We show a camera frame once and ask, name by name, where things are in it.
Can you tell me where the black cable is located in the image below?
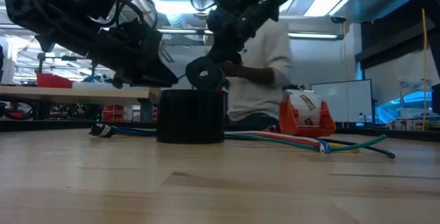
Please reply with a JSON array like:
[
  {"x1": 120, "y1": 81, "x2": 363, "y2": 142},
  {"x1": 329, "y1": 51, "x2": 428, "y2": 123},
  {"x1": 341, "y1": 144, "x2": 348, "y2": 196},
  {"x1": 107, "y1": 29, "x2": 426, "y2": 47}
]
[{"x1": 318, "y1": 137, "x2": 396, "y2": 159}]

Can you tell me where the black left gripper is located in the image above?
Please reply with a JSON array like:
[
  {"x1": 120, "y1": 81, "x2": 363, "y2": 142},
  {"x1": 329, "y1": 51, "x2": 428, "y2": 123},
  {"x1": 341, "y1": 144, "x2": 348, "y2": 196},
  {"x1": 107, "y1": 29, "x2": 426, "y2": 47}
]
[{"x1": 80, "y1": 19, "x2": 179, "y2": 89}]

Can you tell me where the red circuit board module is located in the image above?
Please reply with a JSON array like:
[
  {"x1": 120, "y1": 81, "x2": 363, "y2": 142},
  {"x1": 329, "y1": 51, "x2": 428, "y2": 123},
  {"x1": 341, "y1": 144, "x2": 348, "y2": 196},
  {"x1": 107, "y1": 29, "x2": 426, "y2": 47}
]
[{"x1": 278, "y1": 89, "x2": 337, "y2": 138}]

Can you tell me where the wide tape roll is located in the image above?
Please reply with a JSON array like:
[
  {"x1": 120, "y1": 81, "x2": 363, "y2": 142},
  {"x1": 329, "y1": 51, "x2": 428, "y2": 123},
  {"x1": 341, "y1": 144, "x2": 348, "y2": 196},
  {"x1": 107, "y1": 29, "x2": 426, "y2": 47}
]
[{"x1": 156, "y1": 89, "x2": 227, "y2": 145}]

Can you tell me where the bundle of coloured cables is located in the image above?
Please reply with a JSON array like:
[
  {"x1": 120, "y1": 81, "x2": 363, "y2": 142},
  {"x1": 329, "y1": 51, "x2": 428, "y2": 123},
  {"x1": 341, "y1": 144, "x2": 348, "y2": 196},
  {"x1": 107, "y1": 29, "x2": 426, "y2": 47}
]
[{"x1": 115, "y1": 126, "x2": 333, "y2": 155}]

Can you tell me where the white label roll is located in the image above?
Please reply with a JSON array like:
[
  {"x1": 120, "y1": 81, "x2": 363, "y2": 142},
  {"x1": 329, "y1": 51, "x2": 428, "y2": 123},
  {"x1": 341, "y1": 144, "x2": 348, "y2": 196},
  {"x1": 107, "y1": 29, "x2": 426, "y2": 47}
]
[{"x1": 283, "y1": 89, "x2": 324, "y2": 127}]

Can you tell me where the black round cord spool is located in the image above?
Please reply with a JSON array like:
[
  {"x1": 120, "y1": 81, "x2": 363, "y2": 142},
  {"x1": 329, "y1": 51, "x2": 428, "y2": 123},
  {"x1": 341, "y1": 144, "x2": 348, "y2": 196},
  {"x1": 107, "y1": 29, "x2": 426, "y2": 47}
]
[{"x1": 185, "y1": 56, "x2": 227, "y2": 91}]

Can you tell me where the long ceiling light bar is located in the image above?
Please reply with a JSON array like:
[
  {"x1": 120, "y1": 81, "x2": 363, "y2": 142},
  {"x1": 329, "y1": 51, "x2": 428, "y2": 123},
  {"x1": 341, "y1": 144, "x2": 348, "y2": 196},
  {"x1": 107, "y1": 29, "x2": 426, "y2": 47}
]
[{"x1": 0, "y1": 24, "x2": 345, "y2": 41}]

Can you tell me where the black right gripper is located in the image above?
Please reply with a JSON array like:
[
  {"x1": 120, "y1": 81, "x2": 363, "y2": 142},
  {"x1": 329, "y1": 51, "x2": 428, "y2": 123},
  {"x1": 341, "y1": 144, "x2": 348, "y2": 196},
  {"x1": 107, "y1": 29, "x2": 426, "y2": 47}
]
[{"x1": 205, "y1": 3, "x2": 272, "y2": 67}]

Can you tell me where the black taped bundle end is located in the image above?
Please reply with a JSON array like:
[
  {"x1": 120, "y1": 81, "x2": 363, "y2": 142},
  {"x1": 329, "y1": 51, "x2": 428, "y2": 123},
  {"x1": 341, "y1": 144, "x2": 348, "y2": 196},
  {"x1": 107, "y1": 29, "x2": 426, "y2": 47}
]
[{"x1": 89, "y1": 123, "x2": 118, "y2": 138}]

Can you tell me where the wood top metal workbench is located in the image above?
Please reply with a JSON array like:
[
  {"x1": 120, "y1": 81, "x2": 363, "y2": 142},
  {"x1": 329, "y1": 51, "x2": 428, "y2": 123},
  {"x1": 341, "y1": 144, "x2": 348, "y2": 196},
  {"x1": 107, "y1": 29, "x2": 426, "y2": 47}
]
[{"x1": 0, "y1": 85, "x2": 162, "y2": 122}]

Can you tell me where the red plastic bin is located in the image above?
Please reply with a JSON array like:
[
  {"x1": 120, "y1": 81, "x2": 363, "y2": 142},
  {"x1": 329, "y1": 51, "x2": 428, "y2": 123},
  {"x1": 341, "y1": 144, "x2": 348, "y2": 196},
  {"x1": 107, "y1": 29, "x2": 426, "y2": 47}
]
[{"x1": 36, "y1": 72, "x2": 74, "y2": 89}]

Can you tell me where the red drawer unit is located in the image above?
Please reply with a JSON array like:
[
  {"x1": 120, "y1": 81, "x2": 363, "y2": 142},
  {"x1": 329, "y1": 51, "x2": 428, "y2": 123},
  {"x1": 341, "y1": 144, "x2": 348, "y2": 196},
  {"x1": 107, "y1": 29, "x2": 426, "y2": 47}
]
[{"x1": 102, "y1": 104, "x2": 127, "y2": 122}]

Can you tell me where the white cable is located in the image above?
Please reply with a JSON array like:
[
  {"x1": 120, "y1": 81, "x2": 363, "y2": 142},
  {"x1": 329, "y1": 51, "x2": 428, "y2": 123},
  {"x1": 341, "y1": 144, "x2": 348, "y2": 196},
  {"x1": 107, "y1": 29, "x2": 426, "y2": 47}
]
[{"x1": 225, "y1": 131, "x2": 327, "y2": 155}]

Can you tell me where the red cable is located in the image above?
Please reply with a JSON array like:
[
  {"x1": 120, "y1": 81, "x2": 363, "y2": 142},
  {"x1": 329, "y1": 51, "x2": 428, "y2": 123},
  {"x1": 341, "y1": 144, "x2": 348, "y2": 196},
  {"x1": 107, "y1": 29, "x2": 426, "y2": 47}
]
[{"x1": 240, "y1": 133, "x2": 322, "y2": 148}]

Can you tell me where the black pipe stand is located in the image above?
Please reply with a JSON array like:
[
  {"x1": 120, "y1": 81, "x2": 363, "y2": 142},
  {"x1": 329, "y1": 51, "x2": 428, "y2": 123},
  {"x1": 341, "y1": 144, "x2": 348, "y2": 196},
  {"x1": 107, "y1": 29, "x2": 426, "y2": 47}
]
[{"x1": 36, "y1": 52, "x2": 90, "y2": 77}]

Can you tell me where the bundle of coloured wires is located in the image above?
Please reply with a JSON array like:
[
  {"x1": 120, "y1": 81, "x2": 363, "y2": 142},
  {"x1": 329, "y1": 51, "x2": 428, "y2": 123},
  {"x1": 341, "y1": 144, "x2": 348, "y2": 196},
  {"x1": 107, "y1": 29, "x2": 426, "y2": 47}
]
[
  {"x1": 225, "y1": 133, "x2": 388, "y2": 153},
  {"x1": 329, "y1": 143, "x2": 361, "y2": 154}
]

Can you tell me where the person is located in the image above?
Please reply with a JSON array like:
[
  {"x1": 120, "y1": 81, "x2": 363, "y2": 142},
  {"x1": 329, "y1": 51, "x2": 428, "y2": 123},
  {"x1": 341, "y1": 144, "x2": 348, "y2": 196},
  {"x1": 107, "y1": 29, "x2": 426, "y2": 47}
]
[{"x1": 219, "y1": 19, "x2": 295, "y2": 131}]

